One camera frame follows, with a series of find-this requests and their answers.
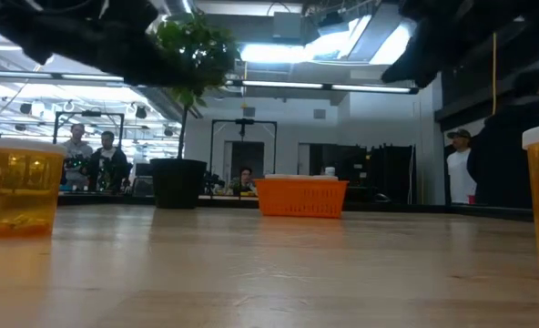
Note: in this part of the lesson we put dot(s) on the red box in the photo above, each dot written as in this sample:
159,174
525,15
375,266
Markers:
471,199

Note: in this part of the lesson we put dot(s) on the orange plastic basket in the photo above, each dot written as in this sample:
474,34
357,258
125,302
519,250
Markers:
301,200

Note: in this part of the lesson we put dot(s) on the black cabinet row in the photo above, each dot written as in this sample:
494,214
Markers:
388,173

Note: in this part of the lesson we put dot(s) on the long ceiling light strip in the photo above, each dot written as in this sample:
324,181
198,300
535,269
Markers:
297,85
69,76

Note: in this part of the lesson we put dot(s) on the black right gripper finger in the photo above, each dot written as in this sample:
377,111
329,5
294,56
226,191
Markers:
417,68

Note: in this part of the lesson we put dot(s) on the green potted plant black pot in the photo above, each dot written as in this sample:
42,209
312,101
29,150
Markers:
178,182

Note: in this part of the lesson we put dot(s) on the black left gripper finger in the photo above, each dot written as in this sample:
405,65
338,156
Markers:
160,68

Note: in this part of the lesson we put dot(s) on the person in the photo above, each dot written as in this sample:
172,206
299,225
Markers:
76,152
506,159
246,180
460,173
108,164

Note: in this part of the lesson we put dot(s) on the small white container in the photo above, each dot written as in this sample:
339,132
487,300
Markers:
329,171

